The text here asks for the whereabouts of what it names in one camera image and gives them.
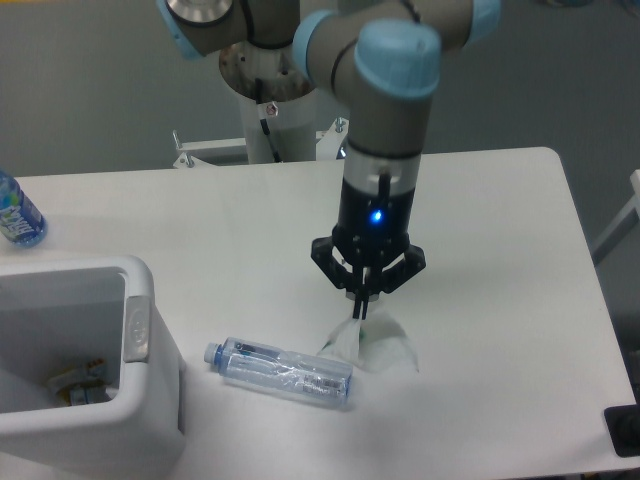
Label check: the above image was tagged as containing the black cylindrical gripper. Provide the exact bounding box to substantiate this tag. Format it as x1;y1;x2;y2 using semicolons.
311;149;427;320

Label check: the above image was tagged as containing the white plastic wrapper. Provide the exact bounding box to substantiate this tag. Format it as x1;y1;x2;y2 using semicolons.
318;310;419;373

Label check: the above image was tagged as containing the clear plastic bottle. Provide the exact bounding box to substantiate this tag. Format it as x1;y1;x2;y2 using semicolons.
204;337;353;410

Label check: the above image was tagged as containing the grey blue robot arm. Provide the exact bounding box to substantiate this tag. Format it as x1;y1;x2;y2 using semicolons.
157;1;501;319

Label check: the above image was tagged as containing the white plastic trash can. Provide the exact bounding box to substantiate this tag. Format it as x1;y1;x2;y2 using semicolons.
1;256;185;479

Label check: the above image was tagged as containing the black clamp at table edge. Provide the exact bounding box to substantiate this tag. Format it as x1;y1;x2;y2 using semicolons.
604;404;639;458

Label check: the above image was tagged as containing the blue labelled water bottle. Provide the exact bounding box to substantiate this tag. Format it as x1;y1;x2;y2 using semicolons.
1;171;48;248

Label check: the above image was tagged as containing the black cable on pedestal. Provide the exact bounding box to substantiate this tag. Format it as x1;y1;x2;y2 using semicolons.
253;77;283;164

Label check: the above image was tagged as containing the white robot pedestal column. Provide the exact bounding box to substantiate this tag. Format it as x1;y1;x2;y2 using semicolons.
219;41;316;164

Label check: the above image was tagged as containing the white metal base frame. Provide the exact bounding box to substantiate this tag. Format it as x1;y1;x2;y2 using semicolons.
172;117;349;169

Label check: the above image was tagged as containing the white frame at right edge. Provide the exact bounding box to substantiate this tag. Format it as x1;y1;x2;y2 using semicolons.
591;170;639;266

